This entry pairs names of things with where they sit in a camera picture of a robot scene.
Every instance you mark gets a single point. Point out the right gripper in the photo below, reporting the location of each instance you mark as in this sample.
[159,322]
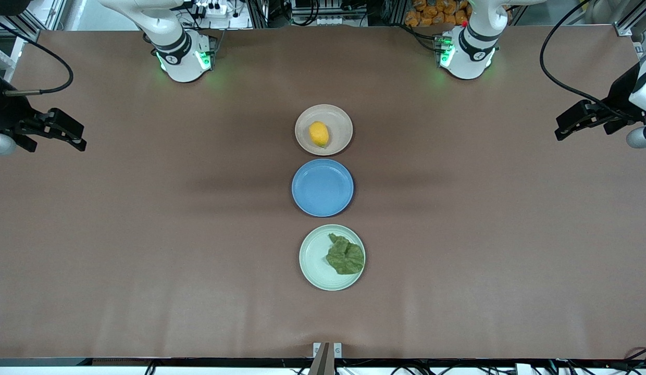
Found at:
[4,111]

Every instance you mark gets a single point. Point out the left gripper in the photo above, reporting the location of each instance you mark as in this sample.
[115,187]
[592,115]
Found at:
[621,91]

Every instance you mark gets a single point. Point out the yellow lemon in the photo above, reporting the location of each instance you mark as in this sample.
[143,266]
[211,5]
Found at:
[319,134]

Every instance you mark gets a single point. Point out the green lettuce leaf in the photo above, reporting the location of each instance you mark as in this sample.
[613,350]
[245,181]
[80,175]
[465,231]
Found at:
[346,256]

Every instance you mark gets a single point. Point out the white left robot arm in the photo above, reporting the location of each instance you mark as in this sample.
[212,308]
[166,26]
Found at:
[466,62]

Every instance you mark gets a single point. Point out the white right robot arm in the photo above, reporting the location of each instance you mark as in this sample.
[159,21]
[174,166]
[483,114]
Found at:
[182,62]

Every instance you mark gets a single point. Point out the orange snack bag pile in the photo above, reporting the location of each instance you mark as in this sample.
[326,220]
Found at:
[432,13]

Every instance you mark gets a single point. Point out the white power strip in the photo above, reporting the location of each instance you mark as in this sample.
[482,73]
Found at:
[214,8]

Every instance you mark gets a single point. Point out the beige plate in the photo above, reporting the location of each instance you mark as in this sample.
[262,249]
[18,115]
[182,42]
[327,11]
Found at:
[338,120]

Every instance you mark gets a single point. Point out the black equipment rack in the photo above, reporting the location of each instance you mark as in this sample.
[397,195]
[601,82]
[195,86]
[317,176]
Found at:
[354,13]

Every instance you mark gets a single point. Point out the blue plate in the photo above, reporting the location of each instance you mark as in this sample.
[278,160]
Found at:
[322,187]

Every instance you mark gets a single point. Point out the light green plate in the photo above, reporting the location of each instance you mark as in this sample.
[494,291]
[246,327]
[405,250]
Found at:
[315,260]

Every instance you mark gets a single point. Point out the aluminium frame profile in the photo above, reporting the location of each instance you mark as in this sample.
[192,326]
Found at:
[31,32]
[626,28]

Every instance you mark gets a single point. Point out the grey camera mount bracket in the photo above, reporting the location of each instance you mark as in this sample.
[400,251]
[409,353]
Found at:
[323,362]

